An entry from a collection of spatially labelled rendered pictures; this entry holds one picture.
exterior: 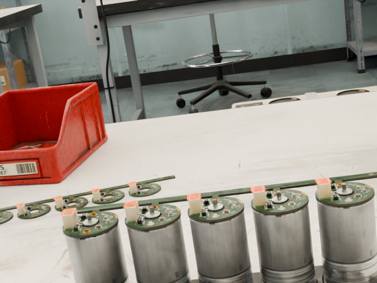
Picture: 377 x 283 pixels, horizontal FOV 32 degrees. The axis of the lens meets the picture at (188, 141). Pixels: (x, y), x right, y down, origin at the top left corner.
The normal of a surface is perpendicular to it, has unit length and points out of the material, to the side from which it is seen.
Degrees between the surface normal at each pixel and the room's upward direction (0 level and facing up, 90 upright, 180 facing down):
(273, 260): 90
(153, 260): 90
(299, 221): 90
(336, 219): 90
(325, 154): 0
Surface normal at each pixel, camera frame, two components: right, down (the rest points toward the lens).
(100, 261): 0.26, 0.24
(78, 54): -0.07, 0.29
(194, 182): -0.15, -0.95
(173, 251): 0.58, 0.15
